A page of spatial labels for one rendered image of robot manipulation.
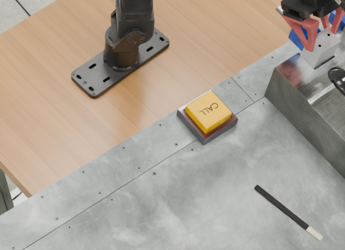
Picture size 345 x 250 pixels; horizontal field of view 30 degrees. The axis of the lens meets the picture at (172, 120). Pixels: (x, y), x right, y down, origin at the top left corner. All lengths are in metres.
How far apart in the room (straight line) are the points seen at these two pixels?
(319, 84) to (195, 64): 0.25
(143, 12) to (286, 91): 0.29
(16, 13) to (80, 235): 1.44
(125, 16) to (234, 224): 0.39
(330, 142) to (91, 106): 0.43
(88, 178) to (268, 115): 0.35
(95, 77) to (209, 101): 0.22
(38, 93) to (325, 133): 0.52
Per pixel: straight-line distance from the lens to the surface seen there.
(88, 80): 1.20
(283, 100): 1.19
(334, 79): 1.18
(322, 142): 1.17
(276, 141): 1.18
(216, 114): 1.14
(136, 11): 1.09
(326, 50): 1.15
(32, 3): 2.42
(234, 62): 1.27
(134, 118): 1.17
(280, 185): 1.14
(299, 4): 1.10
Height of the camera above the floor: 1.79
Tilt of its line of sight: 58 degrees down
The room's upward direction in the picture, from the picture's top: 9 degrees clockwise
